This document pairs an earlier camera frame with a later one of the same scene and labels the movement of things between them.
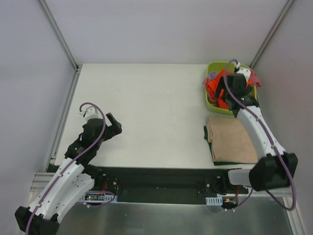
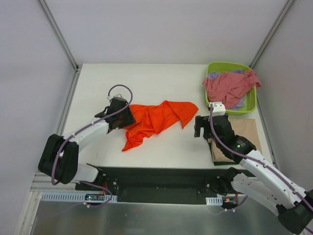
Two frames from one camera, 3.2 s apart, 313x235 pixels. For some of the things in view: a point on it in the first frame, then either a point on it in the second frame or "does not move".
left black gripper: (112, 128) -> (126, 115)
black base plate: (162, 184) does not move
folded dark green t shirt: (216, 163) does not move
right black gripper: (225, 95) -> (204, 126)
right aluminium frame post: (287, 5) does not move
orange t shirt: (212, 85) -> (149, 119)
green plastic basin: (218, 67) does not move
